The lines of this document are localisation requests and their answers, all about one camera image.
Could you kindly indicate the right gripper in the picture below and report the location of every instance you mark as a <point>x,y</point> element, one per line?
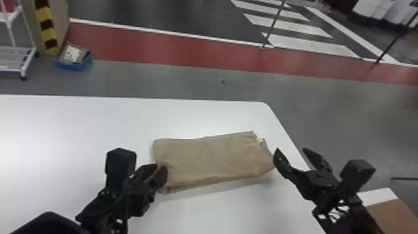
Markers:
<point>318,186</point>

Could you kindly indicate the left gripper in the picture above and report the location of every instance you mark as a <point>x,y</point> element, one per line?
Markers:
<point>140,196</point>

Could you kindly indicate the beige towel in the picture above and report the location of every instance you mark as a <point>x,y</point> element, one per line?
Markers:
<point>212,158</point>

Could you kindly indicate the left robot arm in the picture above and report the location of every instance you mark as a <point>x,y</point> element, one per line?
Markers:
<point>98,212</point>

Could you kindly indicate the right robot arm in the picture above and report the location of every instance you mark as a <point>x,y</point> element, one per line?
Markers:
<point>346,219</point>

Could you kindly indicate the cardboard box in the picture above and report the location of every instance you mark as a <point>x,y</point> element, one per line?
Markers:
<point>396,217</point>

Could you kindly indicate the blue tray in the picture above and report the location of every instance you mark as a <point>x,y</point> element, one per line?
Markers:
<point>75,58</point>

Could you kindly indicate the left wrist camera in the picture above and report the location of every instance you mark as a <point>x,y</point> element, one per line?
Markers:
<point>120,166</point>

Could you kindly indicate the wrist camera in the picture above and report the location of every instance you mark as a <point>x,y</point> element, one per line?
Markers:
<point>357,173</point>
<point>120,166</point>

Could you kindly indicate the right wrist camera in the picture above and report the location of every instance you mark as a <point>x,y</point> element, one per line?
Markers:
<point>357,173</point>

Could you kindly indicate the yellow black striped post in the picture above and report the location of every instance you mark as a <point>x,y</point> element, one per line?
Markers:
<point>45,24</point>

